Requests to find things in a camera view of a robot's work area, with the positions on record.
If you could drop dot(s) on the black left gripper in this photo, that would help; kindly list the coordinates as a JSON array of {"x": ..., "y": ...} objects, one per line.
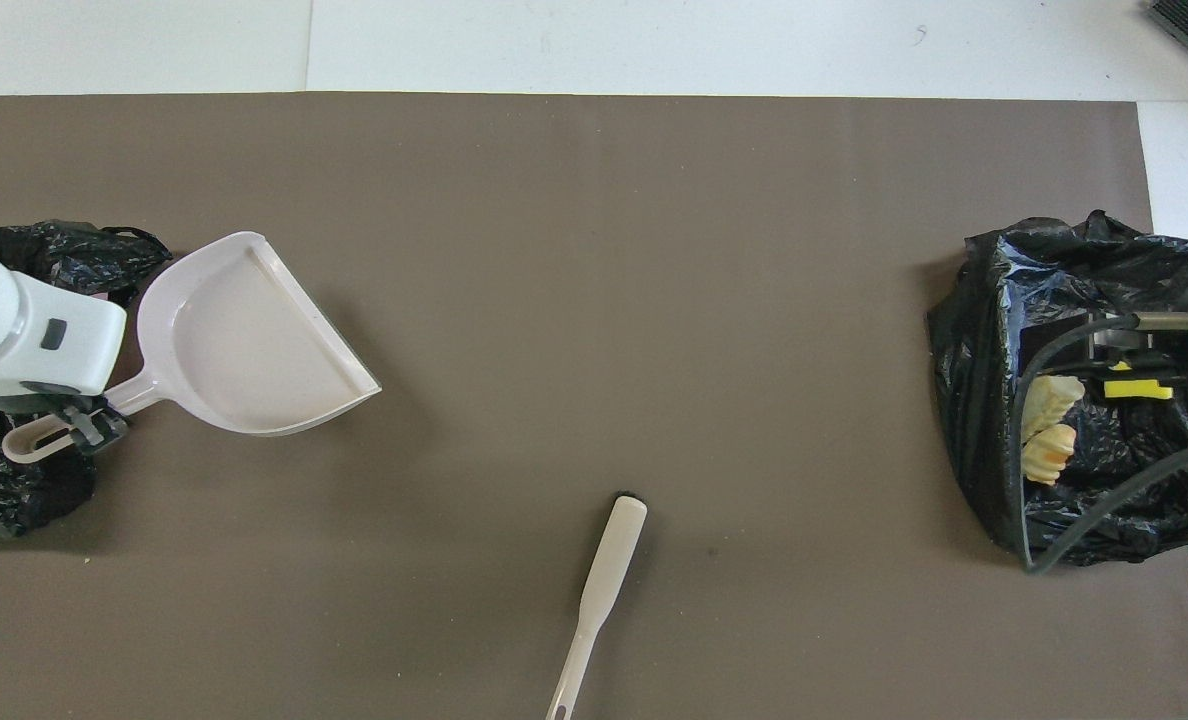
[{"x": 59, "y": 398}]

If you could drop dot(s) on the beige foam rock chunk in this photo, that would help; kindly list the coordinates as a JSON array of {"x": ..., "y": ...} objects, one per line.
[
  {"x": 1049, "y": 402},
  {"x": 1046, "y": 453}
]

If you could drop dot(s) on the pale pink plastic dustpan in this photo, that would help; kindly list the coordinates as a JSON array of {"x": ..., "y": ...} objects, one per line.
[{"x": 244, "y": 350}]

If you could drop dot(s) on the beige hand brush black bristles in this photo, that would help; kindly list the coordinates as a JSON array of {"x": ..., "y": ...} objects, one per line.
[{"x": 609, "y": 560}]

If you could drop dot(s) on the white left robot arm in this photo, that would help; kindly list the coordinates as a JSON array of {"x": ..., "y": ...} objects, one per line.
[{"x": 14, "y": 330}]

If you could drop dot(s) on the black plastic trash bag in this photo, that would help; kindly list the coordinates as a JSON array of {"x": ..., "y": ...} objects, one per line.
[
  {"x": 84, "y": 255},
  {"x": 1104, "y": 500}
]

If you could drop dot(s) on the brown table mat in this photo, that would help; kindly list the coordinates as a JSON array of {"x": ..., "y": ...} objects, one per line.
[{"x": 654, "y": 200}]

